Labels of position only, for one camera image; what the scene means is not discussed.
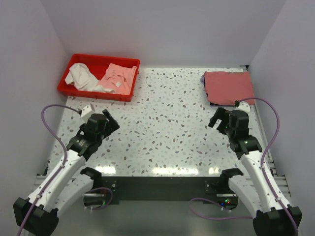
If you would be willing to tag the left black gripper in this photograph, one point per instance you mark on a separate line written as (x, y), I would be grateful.
(111, 126)

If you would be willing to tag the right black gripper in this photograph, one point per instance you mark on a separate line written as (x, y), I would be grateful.
(221, 114)

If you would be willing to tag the white graphic t-shirt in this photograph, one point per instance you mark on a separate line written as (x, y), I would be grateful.
(80, 76)

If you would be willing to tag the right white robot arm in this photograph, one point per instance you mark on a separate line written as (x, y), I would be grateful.
(272, 214)

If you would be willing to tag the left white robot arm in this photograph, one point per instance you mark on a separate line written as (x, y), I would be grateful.
(38, 213)

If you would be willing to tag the folded dusty red t-shirt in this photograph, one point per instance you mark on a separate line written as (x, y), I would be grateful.
(224, 88)

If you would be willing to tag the light pink t-shirt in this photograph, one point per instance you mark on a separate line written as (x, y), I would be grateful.
(118, 79)

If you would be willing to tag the folded purple t-shirt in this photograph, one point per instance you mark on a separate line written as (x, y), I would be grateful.
(203, 80)

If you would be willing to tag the red plastic bin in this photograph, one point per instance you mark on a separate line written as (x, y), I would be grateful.
(100, 77)

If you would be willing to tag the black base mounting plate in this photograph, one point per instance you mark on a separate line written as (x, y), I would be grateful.
(116, 189)

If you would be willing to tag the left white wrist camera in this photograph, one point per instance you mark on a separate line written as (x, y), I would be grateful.
(86, 112)

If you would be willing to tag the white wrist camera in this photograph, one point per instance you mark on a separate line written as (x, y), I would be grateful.
(242, 106)
(86, 112)

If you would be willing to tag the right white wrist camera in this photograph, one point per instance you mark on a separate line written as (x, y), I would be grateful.
(242, 106)

